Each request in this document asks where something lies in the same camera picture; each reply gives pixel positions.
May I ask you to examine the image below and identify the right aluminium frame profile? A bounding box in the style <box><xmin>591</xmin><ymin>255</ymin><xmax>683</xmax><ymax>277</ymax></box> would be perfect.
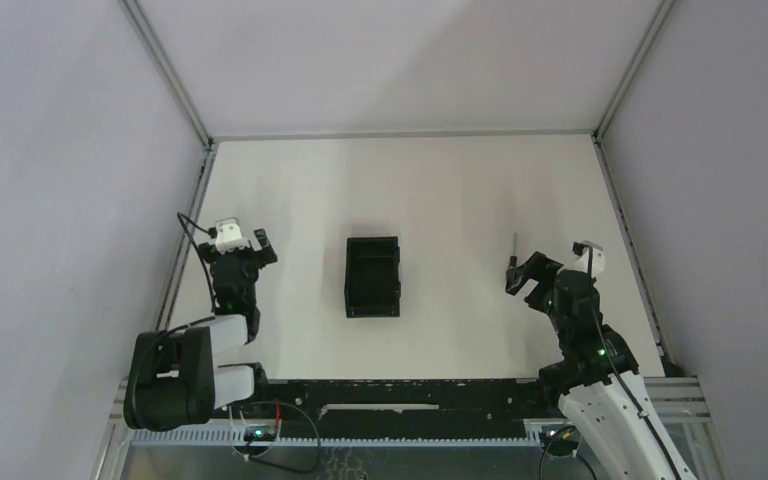
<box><xmin>591</xmin><ymin>1</ymin><xmax>681</xmax><ymax>376</ymax></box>

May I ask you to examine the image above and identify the black plastic bin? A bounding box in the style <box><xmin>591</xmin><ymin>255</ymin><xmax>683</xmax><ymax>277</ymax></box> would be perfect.
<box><xmin>344</xmin><ymin>236</ymin><xmax>401</xmax><ymax>318</ymax></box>

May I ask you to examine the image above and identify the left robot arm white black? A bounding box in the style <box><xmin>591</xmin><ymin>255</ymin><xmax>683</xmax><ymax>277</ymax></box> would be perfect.
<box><xmin>123</xmin><ymin>223</ymin><xmax>277</xmax><ymax>432</ymax></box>

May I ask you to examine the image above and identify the right base wiring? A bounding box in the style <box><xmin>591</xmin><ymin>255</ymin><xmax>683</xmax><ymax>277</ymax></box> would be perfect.
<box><xmin>537</xmin><ymin>423</ymin><xmax>599</xmax><ymax>480</ymax></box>

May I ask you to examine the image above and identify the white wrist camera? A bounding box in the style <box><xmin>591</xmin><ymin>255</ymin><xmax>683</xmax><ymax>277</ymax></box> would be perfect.
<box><xmin>214</xmin><ymin>217</ymin><xmax>251</xmax><ymax>254</ymax></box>
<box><xmin>568</xmin><ymin>241</ymin><xmax>606</xmax><ymax>278</ymax></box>

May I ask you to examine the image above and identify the aluminium frame profile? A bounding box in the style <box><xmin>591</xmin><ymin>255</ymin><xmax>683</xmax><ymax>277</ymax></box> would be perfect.
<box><xmin>212</xmin><ymin>128</ymin><xmax>594</xmax><ymax>144</ymax></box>
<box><xmin>120</xmin><ymin>0</ymin><xmax>213</xmax><ymax>330</ymax></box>
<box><xmin>591</xmin><ymin>1</ymin><xmax>681</xmax><ymax>376</ymax></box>

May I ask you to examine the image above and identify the left aluminium frame profile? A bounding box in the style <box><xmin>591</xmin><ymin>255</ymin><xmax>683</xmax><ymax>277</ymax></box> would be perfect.
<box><xmin>120</xmin><ymin>0</ymin><xmax>213</xmax><ymax>330</ymax></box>

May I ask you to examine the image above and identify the back aluminium frame profile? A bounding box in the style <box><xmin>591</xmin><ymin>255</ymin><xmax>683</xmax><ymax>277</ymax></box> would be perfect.
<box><xmin>212</xmin><ymin>128</ymin><xmax>594</xmax><ymax>144</ymax></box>

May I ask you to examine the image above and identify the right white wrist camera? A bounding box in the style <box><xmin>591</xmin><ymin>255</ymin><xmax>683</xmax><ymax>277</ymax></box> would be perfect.
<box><xmin>568</xmin><ymin>241</ymin><xmax>606</xmax><ymax>278</ymax></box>

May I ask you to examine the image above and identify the yellow black screwdriver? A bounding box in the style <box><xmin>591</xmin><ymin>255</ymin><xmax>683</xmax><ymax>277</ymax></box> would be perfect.
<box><xmin>506</xmin><ymin>232</ymin><xmax>518</xmax><ymax>278</ymax></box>

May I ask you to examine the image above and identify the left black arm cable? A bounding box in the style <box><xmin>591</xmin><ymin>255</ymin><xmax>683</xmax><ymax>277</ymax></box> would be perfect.
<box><xmin>176</xmin><ymin>211</ymin><xmax>220</xmax><ymax>315</ymax></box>

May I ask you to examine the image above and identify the grey slotted cable duct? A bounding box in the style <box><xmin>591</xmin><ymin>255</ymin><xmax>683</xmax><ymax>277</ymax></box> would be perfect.
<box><xmin>131</xmin><ymin>425</ymin><xmax>541</xmax><ymax>447</ymax></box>

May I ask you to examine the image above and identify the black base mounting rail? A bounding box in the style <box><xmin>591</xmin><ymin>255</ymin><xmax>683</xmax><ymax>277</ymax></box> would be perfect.
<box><xmin>258</xmin><ymin>378</ymin><xmax>566</xmax><ymax>439</ymax></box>

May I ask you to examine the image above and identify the left base wiring loop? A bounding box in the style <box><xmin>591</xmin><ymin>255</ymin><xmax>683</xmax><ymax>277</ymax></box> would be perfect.
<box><xmin>228</xmin><ymin>400</ymin><xmax>323</xmax><ymax>476</ymax></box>

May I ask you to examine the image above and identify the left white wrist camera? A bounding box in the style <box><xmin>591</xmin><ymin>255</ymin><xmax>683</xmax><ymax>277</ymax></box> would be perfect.
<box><xmin>214</xmin><ymin>217</ymin><xmax>251</xmax><ymax>254</ymax></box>

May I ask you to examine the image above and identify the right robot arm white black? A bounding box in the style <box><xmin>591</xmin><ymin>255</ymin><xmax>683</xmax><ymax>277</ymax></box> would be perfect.
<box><xmin>505</xmin><ymin>242</ymin><xmax>695</xmax><ymax>479</ymax></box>

